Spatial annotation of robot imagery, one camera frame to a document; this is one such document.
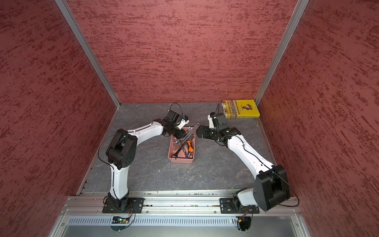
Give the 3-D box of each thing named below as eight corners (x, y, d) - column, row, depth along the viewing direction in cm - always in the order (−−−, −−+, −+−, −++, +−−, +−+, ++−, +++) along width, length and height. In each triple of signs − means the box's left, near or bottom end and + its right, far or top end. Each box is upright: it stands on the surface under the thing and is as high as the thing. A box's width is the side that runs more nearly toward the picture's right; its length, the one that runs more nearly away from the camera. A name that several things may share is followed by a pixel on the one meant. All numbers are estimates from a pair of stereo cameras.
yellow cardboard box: (224, 118, 114) (225, 115, 111) (221, 103, 125) (222, 99, 122) (258, 118, 115) (260, 115, 111) (252, 103, 126) (254, 100, 122)
